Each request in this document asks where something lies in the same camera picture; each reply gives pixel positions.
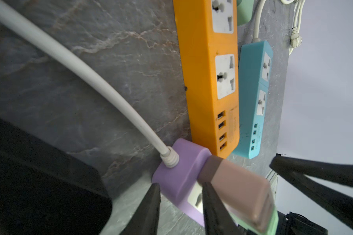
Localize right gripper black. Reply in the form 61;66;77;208
269;154;353;235

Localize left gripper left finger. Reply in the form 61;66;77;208
121;183;161;235

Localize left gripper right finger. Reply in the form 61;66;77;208
202;182;243;235

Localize pink adapter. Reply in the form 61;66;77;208
197;155;275;232

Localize purple power strip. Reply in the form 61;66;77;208
152;137;239;228

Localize green adapter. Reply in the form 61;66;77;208
229;211;279;235
237;0;254;26

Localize black power strip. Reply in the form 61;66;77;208
0;118;112;235

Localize teal power strip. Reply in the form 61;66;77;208
233;41;273;159

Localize orange power strip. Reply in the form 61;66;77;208
173;0;240;158

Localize white cable of purple strip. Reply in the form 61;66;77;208
0;0;180;168

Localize white cable of teal strip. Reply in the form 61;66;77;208
252;0;307;56

